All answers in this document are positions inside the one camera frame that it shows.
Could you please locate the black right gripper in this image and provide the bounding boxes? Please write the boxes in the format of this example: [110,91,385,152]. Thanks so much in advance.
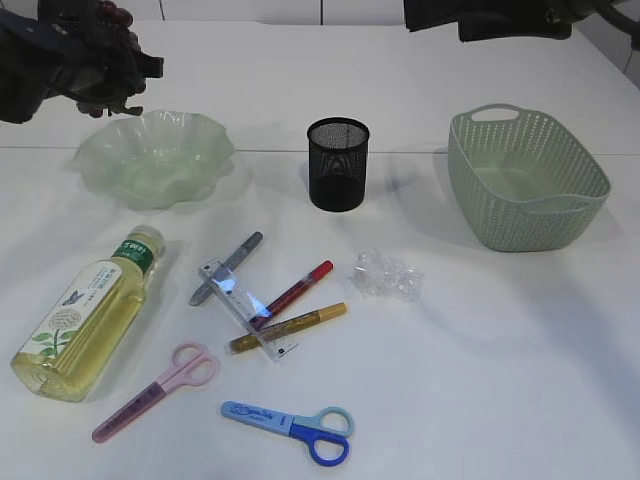
[403,0,573,42]

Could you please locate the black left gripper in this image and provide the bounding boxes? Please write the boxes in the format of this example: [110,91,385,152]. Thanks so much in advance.
[37,1,164,103]

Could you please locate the purple grape bunch with leaves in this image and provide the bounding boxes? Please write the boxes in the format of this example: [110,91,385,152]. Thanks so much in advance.
[77,1,147,118]

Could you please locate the clear plastic sheet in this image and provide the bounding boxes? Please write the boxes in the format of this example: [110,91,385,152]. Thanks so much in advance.
[351,250,424,303]

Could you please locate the yellow tea bottle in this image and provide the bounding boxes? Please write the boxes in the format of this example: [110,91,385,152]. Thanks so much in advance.
[10,225,165,402]

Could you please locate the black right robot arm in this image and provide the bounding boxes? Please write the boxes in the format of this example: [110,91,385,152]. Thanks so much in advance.
[403,0,639,42]

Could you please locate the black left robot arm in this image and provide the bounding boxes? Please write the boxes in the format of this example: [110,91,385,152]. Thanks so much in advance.
[1,1,164,124]

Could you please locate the green wavy glass plate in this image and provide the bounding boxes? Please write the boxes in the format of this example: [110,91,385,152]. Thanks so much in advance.
[71,110,235,210]

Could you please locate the green plastic woven basket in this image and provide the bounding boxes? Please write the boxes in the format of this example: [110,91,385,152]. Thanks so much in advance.
[447,107,611,253]

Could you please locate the black mesh pen holder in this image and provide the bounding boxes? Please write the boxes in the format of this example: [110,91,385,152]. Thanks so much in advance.
[307,117,370,212]

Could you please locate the silver glitter pen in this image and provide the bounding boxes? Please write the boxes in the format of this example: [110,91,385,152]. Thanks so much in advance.
[189,231,264,306]

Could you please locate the red glitter pen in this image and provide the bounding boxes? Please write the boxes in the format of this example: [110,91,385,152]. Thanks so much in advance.
[249,260,334,331]

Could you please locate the gold glitter pen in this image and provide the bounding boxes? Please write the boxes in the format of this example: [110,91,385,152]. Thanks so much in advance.
[228,302,348,354]

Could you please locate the clear plastic ruler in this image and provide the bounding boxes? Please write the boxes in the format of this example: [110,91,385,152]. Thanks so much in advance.
[198,259,299,362]

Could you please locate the pink scissors with sheath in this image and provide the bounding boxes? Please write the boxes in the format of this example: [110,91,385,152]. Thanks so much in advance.
[91,341,219,444]

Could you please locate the blue scissors with sheath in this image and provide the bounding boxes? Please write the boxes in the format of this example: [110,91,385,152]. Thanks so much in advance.
[220,401,355,467]

